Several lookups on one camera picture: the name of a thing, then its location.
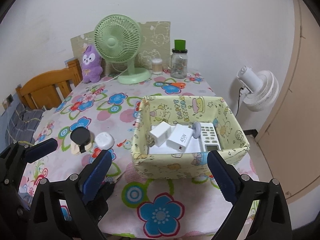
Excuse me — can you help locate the yellow cartoon paper box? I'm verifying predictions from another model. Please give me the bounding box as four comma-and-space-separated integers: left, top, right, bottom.
131, 95, 250, 179

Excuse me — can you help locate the white 45W charger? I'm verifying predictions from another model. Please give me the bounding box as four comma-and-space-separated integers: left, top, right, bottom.
166, 124, 193, 153

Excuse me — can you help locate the beige door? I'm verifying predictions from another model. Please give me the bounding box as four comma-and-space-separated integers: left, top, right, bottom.
256, 0, 319, 203

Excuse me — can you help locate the glass jar green lid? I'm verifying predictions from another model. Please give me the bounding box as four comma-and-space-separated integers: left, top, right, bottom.
170, 40, 188, 79

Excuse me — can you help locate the blue plaid bedding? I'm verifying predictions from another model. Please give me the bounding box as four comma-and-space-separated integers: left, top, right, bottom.
2, 102, 44, 147

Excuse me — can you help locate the cotton swab container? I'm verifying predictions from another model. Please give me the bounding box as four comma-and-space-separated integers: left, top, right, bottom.
151, 58, 163, 75

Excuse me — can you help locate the white remote control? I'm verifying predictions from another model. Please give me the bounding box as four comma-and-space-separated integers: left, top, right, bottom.
200, 122, 221, 152

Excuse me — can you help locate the grey round tag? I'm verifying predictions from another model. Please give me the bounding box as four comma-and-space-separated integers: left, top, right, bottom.
191, 122, 202, 139

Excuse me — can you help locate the purple plush rabbit toy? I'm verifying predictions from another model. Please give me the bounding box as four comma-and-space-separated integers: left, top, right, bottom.
81, 44, 103, 83

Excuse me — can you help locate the beige cartoon board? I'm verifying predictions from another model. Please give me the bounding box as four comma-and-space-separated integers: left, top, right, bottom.
71, 21, 171, 70

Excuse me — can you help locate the white earbud case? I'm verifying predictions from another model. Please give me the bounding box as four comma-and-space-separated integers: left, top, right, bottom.
94, 132, 114, 150

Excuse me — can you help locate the white power adapter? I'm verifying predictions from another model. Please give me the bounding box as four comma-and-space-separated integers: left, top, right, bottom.
149, 121, 171, 147

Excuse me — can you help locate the floral tablecloth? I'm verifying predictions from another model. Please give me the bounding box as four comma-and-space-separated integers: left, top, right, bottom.
19, 72, 231, 239

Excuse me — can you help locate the green desk fan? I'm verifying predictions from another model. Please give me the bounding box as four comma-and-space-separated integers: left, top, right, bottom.
94, 14, 151, 85

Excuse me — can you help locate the wooden bed headboard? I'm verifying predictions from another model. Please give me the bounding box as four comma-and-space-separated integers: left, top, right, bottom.
16, 59, 82, 109

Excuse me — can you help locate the white standing fan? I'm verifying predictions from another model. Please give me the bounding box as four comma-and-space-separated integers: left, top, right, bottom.
236, 66, 279, 112

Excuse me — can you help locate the black round compact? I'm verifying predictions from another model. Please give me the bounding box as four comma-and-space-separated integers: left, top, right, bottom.
71, 127, 91, 146

